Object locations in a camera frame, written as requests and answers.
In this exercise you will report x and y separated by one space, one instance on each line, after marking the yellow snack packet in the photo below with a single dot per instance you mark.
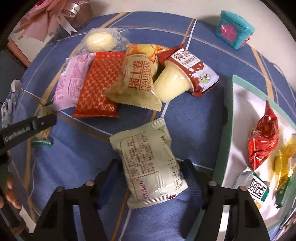
282 167

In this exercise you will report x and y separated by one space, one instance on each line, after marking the pink gift bag with ribbon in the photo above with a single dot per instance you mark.
46 17

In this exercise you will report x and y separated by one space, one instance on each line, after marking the red patterned snack packet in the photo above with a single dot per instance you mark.
102 74

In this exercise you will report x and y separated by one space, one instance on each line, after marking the pink snack packet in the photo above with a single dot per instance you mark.
71 81

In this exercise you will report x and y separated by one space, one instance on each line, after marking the green snack packet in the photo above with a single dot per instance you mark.
283 189

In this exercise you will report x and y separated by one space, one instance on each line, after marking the cream white snack packet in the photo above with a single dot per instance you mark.
152 172

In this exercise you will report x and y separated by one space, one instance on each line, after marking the blue plaid tablecloth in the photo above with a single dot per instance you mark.
80 148

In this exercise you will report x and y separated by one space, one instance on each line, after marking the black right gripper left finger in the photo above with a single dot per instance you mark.
57 219

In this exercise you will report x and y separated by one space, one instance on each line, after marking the white tray with green rim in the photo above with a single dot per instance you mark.
245 104

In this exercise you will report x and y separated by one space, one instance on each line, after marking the person's left hand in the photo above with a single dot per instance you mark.
10 193

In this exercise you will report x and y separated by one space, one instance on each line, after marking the red crinkled snack packet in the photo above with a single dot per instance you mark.
263 138

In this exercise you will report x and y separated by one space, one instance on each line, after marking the teal toy house box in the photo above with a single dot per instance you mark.
234 29

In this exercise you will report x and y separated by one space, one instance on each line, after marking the crumpled blue-white wrapper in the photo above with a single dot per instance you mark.
9 105

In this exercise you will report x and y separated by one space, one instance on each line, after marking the white-green walnut cookie packet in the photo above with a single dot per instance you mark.
258 189

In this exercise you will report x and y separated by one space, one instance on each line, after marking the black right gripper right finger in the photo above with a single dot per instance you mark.
220 205

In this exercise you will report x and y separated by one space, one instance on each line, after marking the clear-wrapped white bun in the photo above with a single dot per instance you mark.
104 40

